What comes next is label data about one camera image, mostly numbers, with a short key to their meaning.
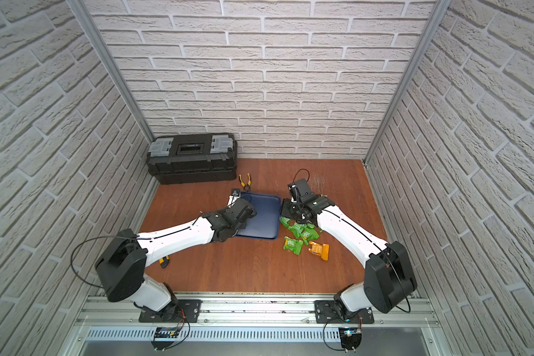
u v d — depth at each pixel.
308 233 0.91
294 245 0.88
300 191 0.64
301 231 0.92
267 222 0.91
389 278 0.42
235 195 0.75
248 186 1.07
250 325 0.74
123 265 0.43
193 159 0.97
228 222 0.63
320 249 0.87
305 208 0.62
